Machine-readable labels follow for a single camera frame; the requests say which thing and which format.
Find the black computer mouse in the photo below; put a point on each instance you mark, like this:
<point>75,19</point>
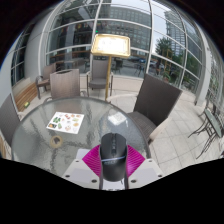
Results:
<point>113,156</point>

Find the dark metal folding table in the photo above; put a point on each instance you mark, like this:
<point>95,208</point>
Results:
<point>211,125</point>

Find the wooden slat bench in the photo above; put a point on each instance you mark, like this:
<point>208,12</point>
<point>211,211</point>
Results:
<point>25,95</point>

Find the brown tape roll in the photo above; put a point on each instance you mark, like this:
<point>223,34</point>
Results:
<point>52,141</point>

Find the grey wicker armchair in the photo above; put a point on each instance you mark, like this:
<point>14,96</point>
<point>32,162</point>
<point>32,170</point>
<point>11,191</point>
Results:
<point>99,75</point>
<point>45,75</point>

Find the laminated picture menu sheet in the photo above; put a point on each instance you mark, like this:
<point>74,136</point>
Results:
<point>65,122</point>

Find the white mouse pad, circle print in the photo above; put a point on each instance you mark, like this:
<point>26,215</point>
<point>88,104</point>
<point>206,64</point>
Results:
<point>82,154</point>

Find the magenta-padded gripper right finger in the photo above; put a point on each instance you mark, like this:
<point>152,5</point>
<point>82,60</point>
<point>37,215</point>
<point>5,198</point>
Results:
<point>145,171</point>

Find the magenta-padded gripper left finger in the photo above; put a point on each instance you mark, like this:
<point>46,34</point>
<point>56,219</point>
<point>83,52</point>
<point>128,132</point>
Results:
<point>81,171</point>

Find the gold menu lectern stand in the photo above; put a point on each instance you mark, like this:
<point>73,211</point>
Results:
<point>110,45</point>

